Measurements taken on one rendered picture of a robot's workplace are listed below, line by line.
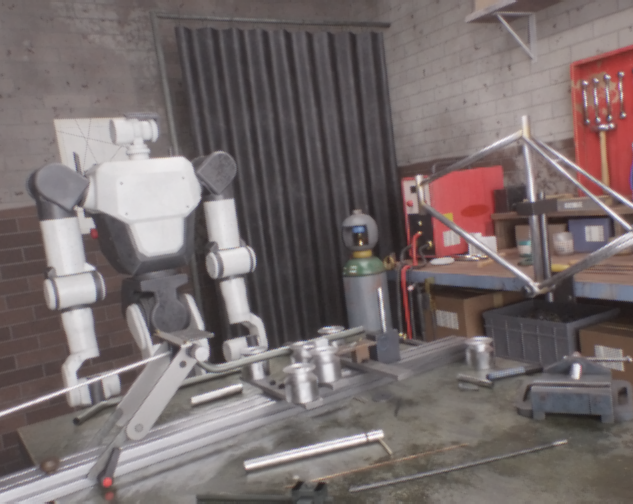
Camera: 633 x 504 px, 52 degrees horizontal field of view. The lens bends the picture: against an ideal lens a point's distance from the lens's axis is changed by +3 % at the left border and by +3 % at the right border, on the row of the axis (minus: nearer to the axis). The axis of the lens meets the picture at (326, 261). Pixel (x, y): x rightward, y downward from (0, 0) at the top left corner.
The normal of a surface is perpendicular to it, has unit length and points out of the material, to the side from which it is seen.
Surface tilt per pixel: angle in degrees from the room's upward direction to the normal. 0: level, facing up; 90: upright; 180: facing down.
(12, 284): 90
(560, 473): 0
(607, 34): 90
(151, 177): 90
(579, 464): 0
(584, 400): 90
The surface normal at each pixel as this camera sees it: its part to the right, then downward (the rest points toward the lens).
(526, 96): -0.84, 0.16
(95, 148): 0.53, 0.03
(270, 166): -0.32, 0.16
